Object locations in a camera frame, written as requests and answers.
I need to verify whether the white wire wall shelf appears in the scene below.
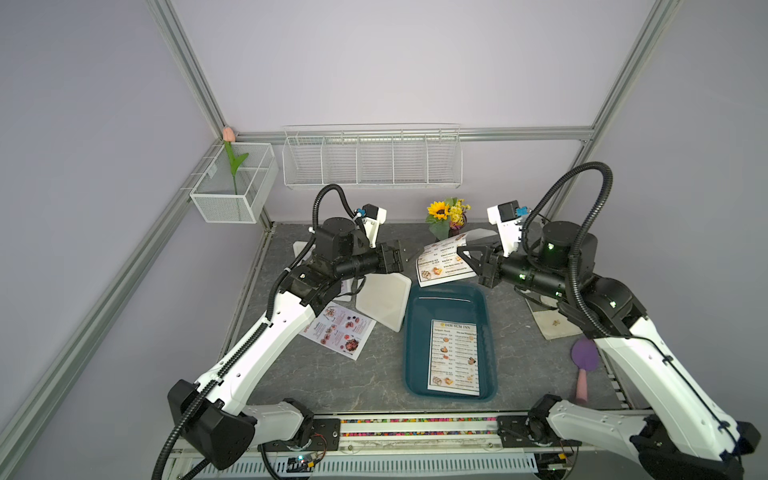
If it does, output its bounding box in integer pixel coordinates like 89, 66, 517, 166
282, 123, 463, 189

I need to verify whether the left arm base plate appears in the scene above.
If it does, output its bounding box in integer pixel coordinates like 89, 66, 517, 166
265, 417, 341, 453

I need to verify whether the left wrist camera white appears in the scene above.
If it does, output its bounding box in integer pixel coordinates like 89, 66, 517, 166
353, 204, 387, 248

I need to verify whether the pink artificial tulip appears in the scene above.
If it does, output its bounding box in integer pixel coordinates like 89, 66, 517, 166
222, 127, 249, 195

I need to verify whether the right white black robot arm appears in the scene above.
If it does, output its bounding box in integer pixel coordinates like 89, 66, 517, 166
459, 162, 761, 479

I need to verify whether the purple pink hair brush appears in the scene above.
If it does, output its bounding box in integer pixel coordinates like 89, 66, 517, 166
571, 338, 600, 405

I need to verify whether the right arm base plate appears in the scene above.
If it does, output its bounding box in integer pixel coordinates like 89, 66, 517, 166
497, 415, 582, 449

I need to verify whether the yellow food menu sheet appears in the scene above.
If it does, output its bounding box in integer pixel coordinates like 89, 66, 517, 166
427, 319, 480, 397
416, 229, 499, 287

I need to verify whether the red special menu sheet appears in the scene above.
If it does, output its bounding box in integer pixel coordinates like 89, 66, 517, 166
300, 302, 376, 361

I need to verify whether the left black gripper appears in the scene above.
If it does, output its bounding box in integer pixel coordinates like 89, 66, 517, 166
336, 240, 423, 281

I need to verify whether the teal plastic tray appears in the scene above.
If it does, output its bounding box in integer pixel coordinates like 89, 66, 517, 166
403, 282, 498, 402

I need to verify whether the sunflower bouquet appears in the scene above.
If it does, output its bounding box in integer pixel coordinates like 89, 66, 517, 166
425, 197, 472, 241

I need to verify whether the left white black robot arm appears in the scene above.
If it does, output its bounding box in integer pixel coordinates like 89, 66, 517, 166
151, 184, 407, 479

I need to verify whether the white mesh wall basket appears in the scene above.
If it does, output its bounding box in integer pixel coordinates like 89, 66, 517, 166
190, 142, 279, 224

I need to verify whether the white menu holder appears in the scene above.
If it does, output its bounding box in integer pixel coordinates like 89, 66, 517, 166
355, 273, 412, 332
292, 241, 315, 265

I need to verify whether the beige work glove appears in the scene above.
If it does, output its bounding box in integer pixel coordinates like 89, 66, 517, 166
526, 297, 582, 340

